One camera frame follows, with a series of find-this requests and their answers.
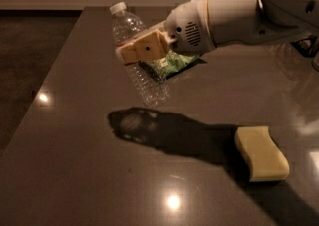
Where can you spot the clear plastic water bottle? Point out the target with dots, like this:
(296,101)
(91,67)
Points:
(139,48)

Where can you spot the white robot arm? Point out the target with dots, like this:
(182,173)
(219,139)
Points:
(281,21)

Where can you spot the black tray with items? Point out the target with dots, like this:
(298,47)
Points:
(307,47)

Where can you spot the yellow sponge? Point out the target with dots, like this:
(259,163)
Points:
(264,159)

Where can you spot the green chip bag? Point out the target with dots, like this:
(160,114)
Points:
(169,66)

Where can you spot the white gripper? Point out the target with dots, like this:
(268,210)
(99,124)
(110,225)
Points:
(186,28)

